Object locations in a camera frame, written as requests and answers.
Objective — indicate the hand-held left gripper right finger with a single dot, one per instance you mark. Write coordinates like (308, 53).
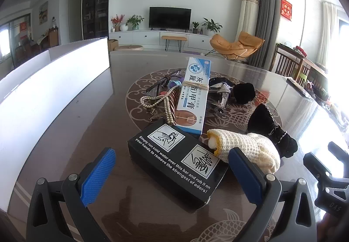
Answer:
(245, 176)

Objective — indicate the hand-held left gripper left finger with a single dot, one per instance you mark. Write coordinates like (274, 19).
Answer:
(98, 176)

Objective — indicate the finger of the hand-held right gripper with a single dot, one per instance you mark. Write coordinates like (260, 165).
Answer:
(316, 165)
(339, 152)

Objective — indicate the black scrunchie with white trim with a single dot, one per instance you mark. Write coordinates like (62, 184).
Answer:
(261, 122)

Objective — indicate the black printed box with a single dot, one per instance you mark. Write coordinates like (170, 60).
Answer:
(163, 171)

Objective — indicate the black velvet rhinestone scrunchie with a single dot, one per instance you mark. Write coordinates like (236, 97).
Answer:
(245, 92)

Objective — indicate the blue white ointment box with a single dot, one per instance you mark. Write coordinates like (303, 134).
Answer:
(190, 95)

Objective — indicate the white foam box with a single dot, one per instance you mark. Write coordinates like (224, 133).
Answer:
(54, 76)

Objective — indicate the brown patterned desktop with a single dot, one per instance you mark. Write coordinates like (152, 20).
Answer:
(81, 127)

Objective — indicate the cream knitted pouch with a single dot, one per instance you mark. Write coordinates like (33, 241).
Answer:
(253, 146)

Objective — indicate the clear rhinestone bow hair claw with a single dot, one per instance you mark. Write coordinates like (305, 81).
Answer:
(222, 89)

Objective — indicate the pearl hair claw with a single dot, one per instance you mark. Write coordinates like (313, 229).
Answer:
(166, 111)

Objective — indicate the tan rubber band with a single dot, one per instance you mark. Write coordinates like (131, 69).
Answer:
(195, 86)

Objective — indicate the wooden dining chair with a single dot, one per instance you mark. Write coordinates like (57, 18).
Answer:
(283, 61)

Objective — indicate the black hair clip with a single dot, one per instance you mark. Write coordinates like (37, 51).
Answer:
(156, 84)

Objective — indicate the purple toy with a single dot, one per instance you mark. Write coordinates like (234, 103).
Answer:
(177, 80)

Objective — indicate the orange lounge chair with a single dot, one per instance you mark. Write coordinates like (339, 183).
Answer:
(231, 46)

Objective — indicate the round low wooden stool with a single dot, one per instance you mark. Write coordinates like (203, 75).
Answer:
(128, 47)

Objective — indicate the cardboard box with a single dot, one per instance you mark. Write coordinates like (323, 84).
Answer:
(112, 44)

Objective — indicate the white television cabinet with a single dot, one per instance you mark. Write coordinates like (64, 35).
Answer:
(136, 37)

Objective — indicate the wooden side cabinet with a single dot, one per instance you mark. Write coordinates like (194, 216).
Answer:
(54, 36)

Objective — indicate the round white vase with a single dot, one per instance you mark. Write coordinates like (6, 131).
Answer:
(123, 28)

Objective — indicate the large leafy potted plant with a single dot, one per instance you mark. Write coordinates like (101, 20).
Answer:
(210, 26)

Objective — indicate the wooden bench with metal legs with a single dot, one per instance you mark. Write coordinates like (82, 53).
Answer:
(174, 38)

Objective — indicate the red flowers in vase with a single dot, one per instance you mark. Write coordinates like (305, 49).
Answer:
(117, 21)

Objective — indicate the grey curtain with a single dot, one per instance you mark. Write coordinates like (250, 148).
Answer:
(265, 13)

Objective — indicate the small potted plant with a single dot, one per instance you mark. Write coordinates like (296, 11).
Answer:
(195, 27)

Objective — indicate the bushy green potted plant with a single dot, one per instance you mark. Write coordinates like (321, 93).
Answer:
(135, 22)

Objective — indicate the covered standing air conditioner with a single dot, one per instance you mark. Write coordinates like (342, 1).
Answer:
(246, 13)

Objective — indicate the red window poster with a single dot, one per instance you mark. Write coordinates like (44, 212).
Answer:
(23, 30)

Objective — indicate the black television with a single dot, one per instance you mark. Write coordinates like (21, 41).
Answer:
(170, 18)

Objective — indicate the dark glass display cabinet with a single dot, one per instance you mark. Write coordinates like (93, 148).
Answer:
(96, 2)

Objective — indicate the red wall hanging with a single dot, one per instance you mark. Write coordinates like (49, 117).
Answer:
(286, 9)

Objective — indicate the framed wall painting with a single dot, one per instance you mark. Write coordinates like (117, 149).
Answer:
(43, 13)

